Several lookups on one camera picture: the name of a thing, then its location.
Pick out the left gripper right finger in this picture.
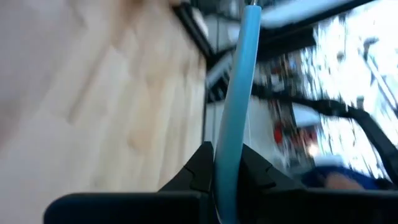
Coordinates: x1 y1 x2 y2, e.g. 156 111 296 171
238 143 398 224

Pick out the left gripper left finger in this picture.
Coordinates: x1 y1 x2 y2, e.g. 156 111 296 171
43 141 215 224

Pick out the silver spoon light-blue handle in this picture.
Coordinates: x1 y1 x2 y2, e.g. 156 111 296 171
213 0 262 224

